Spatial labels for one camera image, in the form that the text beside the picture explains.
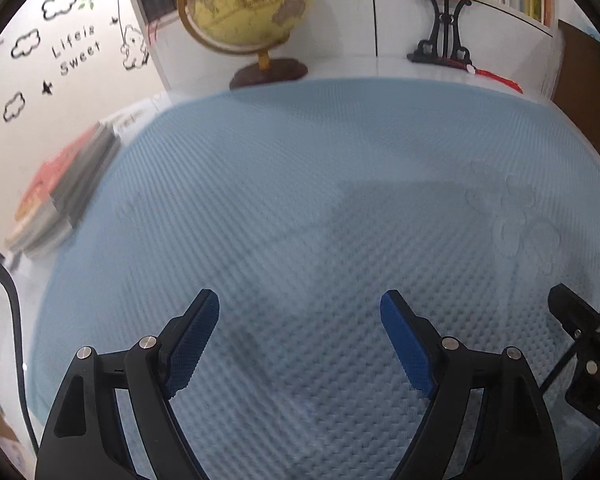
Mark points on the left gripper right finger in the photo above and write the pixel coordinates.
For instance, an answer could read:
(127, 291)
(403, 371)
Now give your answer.
(514, 438)

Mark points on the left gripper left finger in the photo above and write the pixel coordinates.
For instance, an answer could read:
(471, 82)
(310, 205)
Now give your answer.
(84, 438)

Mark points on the stack of sorted books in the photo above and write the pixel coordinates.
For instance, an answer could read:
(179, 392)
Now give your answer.
(60, 191)

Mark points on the brown wooden door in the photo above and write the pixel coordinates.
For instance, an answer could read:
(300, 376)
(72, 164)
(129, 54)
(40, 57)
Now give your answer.
(578, 89)

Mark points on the light blue table mat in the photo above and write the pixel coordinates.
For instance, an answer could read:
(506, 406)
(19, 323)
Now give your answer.
(300, 205)

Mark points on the white bookshelf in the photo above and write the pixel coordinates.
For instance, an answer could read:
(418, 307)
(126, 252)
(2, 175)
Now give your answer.
(501, 40)

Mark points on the antique yellow desk globe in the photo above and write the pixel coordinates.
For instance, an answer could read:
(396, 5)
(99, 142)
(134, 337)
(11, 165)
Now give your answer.
(247, 27)

